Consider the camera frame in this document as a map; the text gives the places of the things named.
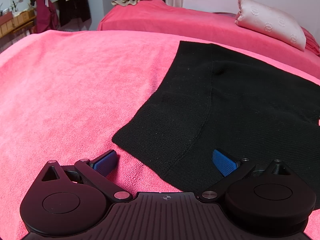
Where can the wooden shelf with boxes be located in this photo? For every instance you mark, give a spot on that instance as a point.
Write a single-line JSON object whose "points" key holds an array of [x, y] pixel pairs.
{"points": [[11, 23]]}

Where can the pale pink embossed pillow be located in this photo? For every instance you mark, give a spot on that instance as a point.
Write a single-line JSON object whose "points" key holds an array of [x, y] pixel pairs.
{"points": [[270, 21]]}

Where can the pink blanket near bed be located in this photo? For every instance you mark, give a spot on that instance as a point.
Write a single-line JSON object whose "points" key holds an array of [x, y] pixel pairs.
{"points": [[64, 95]]}

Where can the folded red blanket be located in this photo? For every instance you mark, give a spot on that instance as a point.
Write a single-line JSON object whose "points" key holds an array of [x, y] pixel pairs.
{"points": [[311, 43]]}

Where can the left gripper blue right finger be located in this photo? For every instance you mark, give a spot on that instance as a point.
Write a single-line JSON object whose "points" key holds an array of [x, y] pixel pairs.
{"points": [[224, 162]]}

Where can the black knit pants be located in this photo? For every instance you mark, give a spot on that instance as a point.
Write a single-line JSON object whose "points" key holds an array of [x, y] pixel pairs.
{"points": [[215, 98]]}

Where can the black hanging clothes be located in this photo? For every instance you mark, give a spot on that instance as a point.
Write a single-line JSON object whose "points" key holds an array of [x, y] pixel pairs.
{"points": [[71, 9]]}

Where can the red-pink far bed cover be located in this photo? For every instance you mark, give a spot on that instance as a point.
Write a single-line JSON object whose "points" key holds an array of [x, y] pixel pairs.
{"points": [[158, 17]]}

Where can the dark red hanging garment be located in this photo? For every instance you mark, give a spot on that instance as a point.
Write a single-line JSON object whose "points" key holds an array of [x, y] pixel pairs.
{"points": [[46, 16]]}

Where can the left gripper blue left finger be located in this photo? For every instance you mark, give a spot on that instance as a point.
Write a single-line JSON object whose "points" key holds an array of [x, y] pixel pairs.
{"points": [[105, 163]]}

